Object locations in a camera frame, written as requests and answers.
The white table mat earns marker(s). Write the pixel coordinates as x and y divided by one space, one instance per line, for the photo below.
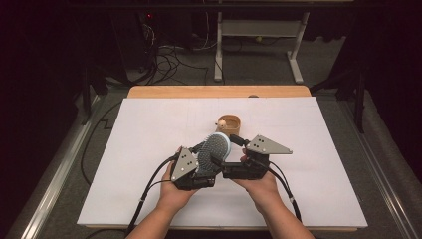
149 132

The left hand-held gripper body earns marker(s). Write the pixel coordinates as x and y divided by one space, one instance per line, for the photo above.
184 166

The person's left hand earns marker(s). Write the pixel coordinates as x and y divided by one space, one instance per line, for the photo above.
172 197

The black stand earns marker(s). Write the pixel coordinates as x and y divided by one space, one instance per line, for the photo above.
360 106
87 99

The person's right hand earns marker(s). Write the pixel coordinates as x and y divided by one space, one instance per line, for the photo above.
262 192

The aluminium floor rail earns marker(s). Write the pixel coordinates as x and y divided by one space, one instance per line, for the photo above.
56 189
381 172

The white metal desk frame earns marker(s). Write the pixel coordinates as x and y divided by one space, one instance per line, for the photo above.
258 28

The small yellow ball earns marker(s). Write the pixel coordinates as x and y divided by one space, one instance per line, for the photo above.
259 39

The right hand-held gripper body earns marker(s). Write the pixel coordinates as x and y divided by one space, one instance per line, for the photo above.
252 166

